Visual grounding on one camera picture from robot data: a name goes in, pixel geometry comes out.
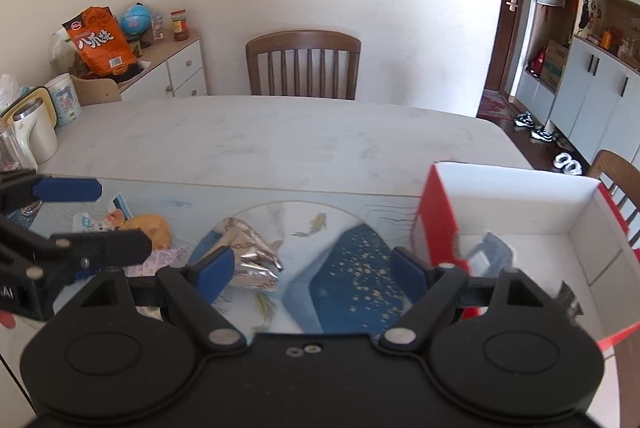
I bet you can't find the orange snack bag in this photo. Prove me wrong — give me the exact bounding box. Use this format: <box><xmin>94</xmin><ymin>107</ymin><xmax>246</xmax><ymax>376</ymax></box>
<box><xmin>62</xmin><ymin>6</ymin><xmax>136</xmax><ymax>81</ymax></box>

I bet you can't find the glass jar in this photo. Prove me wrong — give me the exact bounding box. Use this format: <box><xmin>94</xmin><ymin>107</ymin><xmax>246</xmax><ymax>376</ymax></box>
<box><xmin>0</xmin><ymin>118</ymin><xmax>39</xmax><ymax>172</ymax></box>

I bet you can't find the yellow rubber toy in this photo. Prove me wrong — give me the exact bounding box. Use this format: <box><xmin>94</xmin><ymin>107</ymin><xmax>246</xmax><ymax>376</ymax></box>
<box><xmin>122</xmin><ymin>214</ymin><xmax>174</xmax><ymax>252</ymax></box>

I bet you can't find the dark wrapper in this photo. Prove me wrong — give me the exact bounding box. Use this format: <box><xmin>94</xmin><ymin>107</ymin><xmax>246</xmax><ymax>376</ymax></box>
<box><xmin>555</xmin><ymin>280</ymin><xmax>584</xmax><ymax>320</ymax></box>

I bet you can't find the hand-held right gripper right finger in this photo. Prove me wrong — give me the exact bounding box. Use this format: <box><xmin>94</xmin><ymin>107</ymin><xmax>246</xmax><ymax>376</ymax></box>
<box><xmin>379</xmin><ymin>245</ymin><xmax>548</xmax><ymax>351</ymax></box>

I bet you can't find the silver foil packet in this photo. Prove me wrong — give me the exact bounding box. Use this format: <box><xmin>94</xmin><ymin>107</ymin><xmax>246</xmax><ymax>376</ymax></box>
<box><xmin>210</xmin><ymin>218</ymin><xmax>284</xmax><ymax>292</ymax></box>

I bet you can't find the blue white snack packet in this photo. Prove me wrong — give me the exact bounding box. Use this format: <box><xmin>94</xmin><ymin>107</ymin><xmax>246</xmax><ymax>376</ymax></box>
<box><xmin>72</xmin><ymin>193</ymin><xmax>135</xmax><ymax>241</ymax></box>

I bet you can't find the patterned rug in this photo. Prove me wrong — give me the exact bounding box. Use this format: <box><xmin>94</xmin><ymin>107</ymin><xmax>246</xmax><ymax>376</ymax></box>
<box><xmin>477</xmin><ymin>90</ymin><xmax>516</xmax><ymax>119</ymax></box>

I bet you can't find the wooden chair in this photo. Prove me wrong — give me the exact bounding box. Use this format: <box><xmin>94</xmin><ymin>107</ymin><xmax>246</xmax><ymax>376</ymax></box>
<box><xmin>586</xmin><ymin>149</ymin><xmax>640</xmax><ymax>251</ymax></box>
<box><xmin>245</xmin><ymin>29</ymin><xmax>362</xmax><ymax>101</ymax></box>

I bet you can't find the grey tall cupboard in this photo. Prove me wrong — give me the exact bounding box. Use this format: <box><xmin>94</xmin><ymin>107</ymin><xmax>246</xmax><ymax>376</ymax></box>
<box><xmin>515</xmin><ymin>0</ymin><xmax>640</xmax><ymax>175</ymax></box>

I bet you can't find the red-lidded jar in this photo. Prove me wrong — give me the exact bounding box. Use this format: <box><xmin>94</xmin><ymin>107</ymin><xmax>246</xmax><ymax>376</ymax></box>
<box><xmin>171</xmin><ymin>9</ymin><xmax>191</xmax><ymax>43</ymax></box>

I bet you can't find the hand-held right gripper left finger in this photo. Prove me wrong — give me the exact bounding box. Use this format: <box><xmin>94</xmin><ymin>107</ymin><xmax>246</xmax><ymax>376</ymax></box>
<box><xmin>75</xmin><ymin>245</ymin><xmax>248</xmax><ymax>351</ymax></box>

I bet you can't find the rooster picture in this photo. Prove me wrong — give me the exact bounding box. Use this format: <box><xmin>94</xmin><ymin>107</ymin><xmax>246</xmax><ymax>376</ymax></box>
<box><xmin>577</xmin><ymin>0</ymin><xmax>604</xmax><ymax>40</ymax></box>

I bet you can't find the white plastic bag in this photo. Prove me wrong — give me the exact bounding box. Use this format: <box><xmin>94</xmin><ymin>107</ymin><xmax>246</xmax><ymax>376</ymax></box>
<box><xmin>49</xmin><ymin>30</ymin><xmax>81</xmax><ymax>75</ymax></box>

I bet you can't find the cardboard carton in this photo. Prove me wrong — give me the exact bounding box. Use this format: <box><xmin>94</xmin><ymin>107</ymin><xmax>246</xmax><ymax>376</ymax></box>
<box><xmin>540</xmin><ymin>39</ymin><xmax>571</xmax><ymax>92</ymax></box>

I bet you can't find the white pouch dark band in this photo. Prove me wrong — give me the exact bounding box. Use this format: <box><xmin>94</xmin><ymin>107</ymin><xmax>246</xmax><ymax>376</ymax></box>
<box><xmin>459</xmin><ymin>232</ymin><xmax>514</xmax><ymax>277</ymax></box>

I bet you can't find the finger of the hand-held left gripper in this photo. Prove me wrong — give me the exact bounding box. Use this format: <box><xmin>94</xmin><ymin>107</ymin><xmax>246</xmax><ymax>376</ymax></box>
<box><xmin>0</xmin><ymin>213</ymin><xmax>153</xmax><ymax>289</ymax></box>
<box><xmin>0</xmin><ymin>169</ymin><xmax>104</xmax><ymax>216</ymax></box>

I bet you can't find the red and white cardboard box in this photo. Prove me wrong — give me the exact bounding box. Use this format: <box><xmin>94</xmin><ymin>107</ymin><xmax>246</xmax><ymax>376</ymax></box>
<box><xmin>411</xmin><ymin>162</ymin><xmax>640</xmax><ymax>354</ymax></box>

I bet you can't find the cream electric kettle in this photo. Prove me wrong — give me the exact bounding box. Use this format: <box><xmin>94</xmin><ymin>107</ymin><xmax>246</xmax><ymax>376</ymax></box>
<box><xmin>1</xmin><ymin>87</ymin><xmax>60</xmax><ymax>165</ymax></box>

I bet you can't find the clear plastic bag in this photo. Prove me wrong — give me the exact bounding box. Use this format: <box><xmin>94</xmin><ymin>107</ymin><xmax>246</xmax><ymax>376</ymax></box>
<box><xmin>0</xmin><ymin>73</ymin><xmax>24</xmax><ymax>110</ymax></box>

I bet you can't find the pink bread packet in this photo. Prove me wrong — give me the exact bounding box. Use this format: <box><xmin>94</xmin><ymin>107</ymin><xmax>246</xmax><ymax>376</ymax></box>
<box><xmin>127</xmin><ymin>245</ymin><xmax>194</xmax><ymax>280</ymax></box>

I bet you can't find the white marble desktop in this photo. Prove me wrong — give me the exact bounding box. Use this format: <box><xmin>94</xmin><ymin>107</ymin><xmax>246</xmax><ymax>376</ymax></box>
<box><xmin>35</xmin><ymin>95</ymin><xmax>535</xmax><ymax>200</ymax></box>

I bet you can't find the blue globe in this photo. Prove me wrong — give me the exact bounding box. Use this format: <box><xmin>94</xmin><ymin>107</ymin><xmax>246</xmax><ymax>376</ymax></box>
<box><xmin>120</xmin><ymin>3</ymin><xmax>154</xmax><ymax>52</ymax></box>

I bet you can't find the white mug blue print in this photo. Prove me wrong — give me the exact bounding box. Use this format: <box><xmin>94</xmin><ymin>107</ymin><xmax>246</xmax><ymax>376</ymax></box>
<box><xmin>44</xmin><ymin>73</ymin><xmax>83</xmax><ymax>127</ymax></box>

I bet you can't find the red bag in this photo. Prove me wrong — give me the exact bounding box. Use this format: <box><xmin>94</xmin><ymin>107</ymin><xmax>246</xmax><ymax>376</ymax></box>
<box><xmin>530</xmin><ymin>48</ymin><xmax>549</xmax><ymax>77</ymax></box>

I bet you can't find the white drawer cabinet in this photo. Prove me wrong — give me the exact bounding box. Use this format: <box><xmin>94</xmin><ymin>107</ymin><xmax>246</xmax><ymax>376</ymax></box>
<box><xmin>75</xmin><ymin>28</ymin><xmax>209</xmax><ymax>105</ymax></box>

